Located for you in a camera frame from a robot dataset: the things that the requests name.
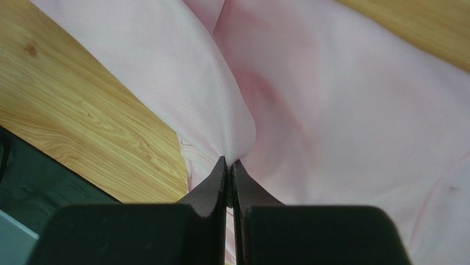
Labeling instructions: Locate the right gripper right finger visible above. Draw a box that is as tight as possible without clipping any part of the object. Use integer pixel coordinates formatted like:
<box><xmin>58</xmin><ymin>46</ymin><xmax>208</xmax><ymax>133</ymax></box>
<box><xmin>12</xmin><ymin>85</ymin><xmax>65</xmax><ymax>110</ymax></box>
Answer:
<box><xmin>231</xmin><ymin>161</ymin><xmax>410</xmax><ymax>264</ymax></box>

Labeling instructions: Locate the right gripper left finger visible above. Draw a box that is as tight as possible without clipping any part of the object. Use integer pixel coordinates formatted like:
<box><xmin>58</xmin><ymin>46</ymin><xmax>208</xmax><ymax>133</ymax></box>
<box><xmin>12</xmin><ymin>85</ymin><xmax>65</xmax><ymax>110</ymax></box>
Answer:
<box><xmin>28</xmin><ymin>157</ymin><xmax>227</xmax><ymax>264</ymax></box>

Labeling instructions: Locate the pink t shirt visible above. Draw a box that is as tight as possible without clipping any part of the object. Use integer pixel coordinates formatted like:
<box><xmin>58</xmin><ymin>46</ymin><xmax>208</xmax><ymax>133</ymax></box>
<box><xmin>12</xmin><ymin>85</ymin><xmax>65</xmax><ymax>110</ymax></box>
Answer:
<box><xmin>35</xmin><ymin>1</ymin><xmax>469</xmax><ymax>264</ymax></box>

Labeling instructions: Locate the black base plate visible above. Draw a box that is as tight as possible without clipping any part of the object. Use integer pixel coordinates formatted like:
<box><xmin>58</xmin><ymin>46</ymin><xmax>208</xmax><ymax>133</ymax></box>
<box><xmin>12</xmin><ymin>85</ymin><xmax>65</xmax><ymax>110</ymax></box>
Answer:
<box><xmin>1</xmin><ymin>128</ymin><xmax>118</xmax><ymax>234</ymax></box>

